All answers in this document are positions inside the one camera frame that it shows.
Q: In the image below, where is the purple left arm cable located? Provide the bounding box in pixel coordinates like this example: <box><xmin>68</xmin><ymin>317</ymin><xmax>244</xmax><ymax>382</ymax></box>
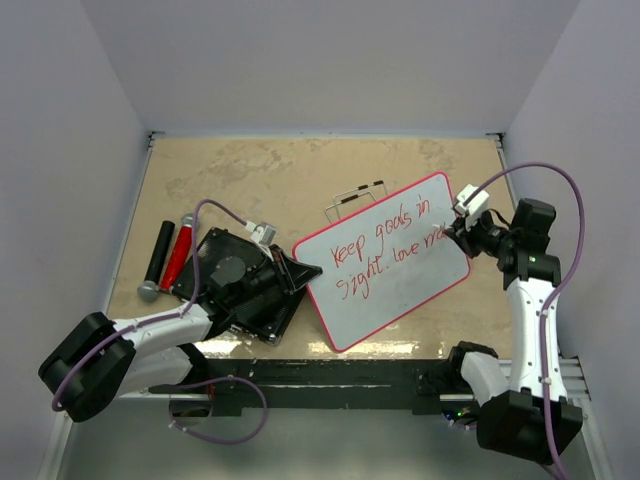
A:
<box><xmin>51</xmin><ymin>198</ymin><xmax>269</xmax><ymax>444</ymax></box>

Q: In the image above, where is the red microphone silver head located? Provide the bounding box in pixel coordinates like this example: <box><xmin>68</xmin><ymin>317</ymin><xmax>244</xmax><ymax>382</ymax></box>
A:
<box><xmin>137</xmin><ymin>213</ymin><xmax>196</xmax><ymax>303</ymax></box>

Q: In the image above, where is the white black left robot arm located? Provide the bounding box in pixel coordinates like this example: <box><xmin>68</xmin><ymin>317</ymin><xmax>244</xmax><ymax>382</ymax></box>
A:
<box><xmin>38</xmin><ymin>246</ymin><xmax>323</xmax><ymax>422</ymax></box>

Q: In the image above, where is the black microphone tube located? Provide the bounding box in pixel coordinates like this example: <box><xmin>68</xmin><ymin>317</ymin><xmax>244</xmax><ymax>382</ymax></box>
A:
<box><xmin>144</xmin><ymin>220</ymin><xmax>175</xmax><ymax>284</ymax></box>

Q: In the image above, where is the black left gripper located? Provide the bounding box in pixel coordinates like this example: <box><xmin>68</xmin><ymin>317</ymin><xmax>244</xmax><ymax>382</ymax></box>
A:
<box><xmin>229</xmin><ymin>245</ymin><xmax>321</xmax><ymax>308</ymax></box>

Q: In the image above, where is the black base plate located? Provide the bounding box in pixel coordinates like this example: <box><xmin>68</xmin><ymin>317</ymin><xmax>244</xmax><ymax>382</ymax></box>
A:
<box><xmin>188</xmin><ymin>359</ymin><xmax>475</xmax><ymax>415</ymax></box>

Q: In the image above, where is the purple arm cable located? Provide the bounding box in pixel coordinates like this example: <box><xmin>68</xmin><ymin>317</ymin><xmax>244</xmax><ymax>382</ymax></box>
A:
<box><xmin>464</xmin><ymin>161</ymin><xmax>586</xmax><ymax>480</ymax></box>
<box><xmin>51</xmin><ymin>198</ymin><xmax>269</xmax><ymax>444</ymax></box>

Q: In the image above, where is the aluminium frame rail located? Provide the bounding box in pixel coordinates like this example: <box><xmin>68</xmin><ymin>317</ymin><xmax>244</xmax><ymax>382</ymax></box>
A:
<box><xmin>37</xmin><ymin>130</ymin><xmax>166</xmax><ymax>480</ymax></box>

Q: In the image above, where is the pink framed whiteboard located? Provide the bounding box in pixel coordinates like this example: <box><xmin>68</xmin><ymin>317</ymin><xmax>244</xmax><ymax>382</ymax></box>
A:
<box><xmin>292</xmin><ymin>172</ymin><xmax>471</xmax><ymax>352</ymax></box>

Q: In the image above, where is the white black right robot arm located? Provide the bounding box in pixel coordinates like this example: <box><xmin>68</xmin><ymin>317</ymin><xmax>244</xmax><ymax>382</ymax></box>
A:
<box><xmin>445</xmin><ymin>186</ymin><xmax>583</xmax><ymax>467</ymax></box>

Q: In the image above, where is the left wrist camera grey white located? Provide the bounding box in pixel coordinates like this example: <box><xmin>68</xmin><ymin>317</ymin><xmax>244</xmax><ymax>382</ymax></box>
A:
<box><xmin>245</xmin><ymin>221</ymin><xmax>277</xmax><ymax>250</ymax></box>

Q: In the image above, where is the wire whiteboard stand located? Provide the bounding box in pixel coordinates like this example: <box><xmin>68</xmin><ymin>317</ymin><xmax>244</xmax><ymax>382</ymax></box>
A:
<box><xmin>324</xmin><ymin>180</ymin><xmax>388</xmax><ymax>224</ymax></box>

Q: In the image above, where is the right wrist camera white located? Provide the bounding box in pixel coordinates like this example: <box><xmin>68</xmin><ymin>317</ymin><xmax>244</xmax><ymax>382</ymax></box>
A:
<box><xmin>453</xmin><ymin>184</ymin><xmax>489</xmax><ymax>231</ymax></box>

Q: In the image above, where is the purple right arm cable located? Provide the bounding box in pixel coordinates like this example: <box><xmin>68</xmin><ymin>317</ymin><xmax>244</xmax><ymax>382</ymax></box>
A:
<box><xmin>464</xmin><ymin>161</ymin><xmax>586</xmax><ymax>480</ymax></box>

